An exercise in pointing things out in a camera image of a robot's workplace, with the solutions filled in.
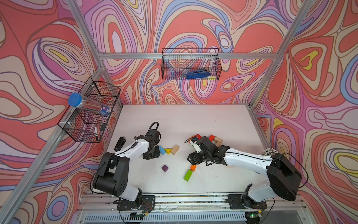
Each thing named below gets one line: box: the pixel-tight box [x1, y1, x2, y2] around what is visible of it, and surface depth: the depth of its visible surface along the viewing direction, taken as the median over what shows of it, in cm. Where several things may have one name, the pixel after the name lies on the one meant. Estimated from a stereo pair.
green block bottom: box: [183, 168, 193, 182], surface depth 84 cm
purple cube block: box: [161, 164, 169, 173], surface depth 86 cm
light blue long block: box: [158, 145, 166, 156], surface depth 93 cm
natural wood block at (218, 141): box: [213, 136, 224, 147], surface depth 98 cm
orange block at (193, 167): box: [190, 164, 197, 172], surface depth 85 cm
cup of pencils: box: [261, 147, 281, 157], surface depth 75 cm
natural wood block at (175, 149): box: [170, 144, 180, 155], surface depth 94 cm
